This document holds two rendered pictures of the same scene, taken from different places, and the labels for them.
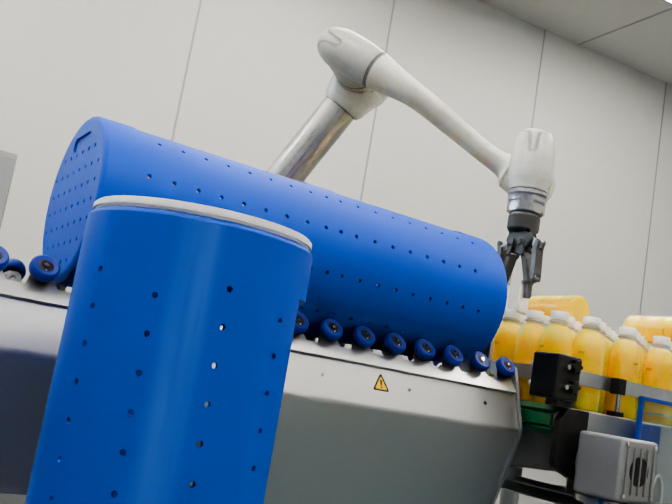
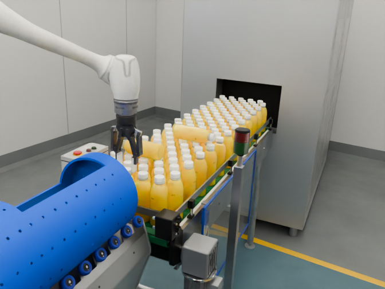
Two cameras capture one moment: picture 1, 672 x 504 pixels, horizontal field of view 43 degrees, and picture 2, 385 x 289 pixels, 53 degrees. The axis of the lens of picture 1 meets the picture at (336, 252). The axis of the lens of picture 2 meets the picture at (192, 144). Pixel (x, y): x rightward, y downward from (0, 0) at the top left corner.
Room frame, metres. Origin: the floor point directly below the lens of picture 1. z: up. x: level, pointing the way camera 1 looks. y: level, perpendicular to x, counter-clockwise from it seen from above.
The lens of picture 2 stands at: (0.67, 0.14, 1.71)
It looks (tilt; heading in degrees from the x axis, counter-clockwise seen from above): 20 degrees down; 326
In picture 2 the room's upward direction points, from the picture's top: 3 degrees clockwise
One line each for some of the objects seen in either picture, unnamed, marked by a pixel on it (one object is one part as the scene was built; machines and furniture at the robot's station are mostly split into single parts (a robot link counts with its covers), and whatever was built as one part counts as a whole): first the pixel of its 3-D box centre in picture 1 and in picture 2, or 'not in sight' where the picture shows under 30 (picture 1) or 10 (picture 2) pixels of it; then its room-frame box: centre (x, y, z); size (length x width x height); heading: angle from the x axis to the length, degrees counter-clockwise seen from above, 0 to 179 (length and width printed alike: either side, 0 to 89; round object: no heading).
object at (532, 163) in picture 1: (532, 162); (125, 75); (1.98, -0.43, 1.47); 0.13 x 0.11 x 0.16; 164
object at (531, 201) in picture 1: (526, 204); (125, 105); (1.96, -0.43, 1.36); 0.09 x 0.09 x 0.06
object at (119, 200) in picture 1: (204, 229); not in sight; (1.07, 0.17, 1.03); 0.28 x 0.28 x 0.01
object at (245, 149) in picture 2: not in sight; (240, 146); (1.79, -0.85, 1.18); 0.06 x 0.06 x 0.05
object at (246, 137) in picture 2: not in sight; (242, 136); (1.79, -0.85, 1.23); 0.06 x 0.06 x 0.04
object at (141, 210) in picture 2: (497, 367); (125, 205); (1.93, -0.40, 0.96); 0.40 x 0.01 x 0.03; 33
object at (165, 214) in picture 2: (553, 379); (166, 226); (1.74, -0.48, 0.95); 0.10 x 0.07 x 0.10; 33
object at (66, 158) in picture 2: not in sight; (86, 160); (2.24, -0.35, 1.05); 0.20 x 0.10 x 0.10; 123
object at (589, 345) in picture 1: (586, 367); (174, 197); (1.85, -0.58, 0.99); 0.07 x 0.07 x 0.19
